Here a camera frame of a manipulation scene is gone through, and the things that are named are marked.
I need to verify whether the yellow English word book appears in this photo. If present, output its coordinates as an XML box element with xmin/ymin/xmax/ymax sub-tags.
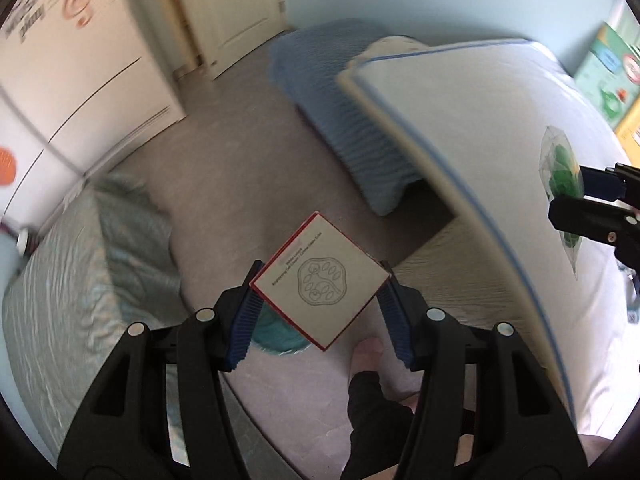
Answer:
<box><xmin>615</xmin><ymin>98</ymin><xmax>640</xmax><ymax>167</ymax></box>

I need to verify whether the black gloved right hand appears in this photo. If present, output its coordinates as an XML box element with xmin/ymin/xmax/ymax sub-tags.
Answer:
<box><xmin>341</xmin><ymin>372</ymin><xmax>413</xmax><ymax>479</ymax></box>

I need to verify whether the white wardrobe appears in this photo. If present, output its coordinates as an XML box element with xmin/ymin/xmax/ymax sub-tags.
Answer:
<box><xmin>1</xmin><ymin>0</ymin><xmax>186</xmax><ymax>229</ymax></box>

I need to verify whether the pink slipper foot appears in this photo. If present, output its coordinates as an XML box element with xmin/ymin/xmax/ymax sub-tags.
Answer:
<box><xmin>349</xmin><ymin>337</ymin><xmax>384</xmax><ymax>380</ymax></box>

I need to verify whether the blue textured blanket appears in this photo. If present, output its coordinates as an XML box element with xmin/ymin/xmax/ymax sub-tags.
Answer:
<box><xmin>270</xmin><ymin>18</ymin><xmax>422</xmax><ymax>217</ymax></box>

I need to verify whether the green elephant book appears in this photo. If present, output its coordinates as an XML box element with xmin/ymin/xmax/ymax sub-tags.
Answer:
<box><xmin>574</xmin><ymin>23</ymin><xmax>639</xmax><ymax>130</ymax></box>

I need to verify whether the green item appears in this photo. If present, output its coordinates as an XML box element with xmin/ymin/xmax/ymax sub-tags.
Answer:
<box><xmin>537</xmin><ymin>124</ymin><xmax>586</xmax><ymax>276</ymax></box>

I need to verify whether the teal trash bin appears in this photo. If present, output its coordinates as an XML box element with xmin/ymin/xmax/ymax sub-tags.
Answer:
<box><xmin>252</xmin><ymin>304</ymin><xmax>310</xmax><ymax>356</ymax></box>

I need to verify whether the cat face pillow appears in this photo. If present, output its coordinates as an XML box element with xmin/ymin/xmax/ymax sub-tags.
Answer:
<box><xmin>345</xmin><ymin>36</ymin><xmax>430</xmax><ymax>70</ymax></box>

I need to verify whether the teal satin bedspread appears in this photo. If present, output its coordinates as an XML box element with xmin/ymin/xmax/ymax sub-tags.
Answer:
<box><xmin>2</xmin><ymin>174</ymin><xmax>188</xmax><ymax>453</ymax></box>

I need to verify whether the cream door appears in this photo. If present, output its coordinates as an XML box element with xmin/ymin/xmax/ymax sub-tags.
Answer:
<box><xmin>180</xmin><ymin>0</ymin><xmax>286</xmax><ymax>79</ymax></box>

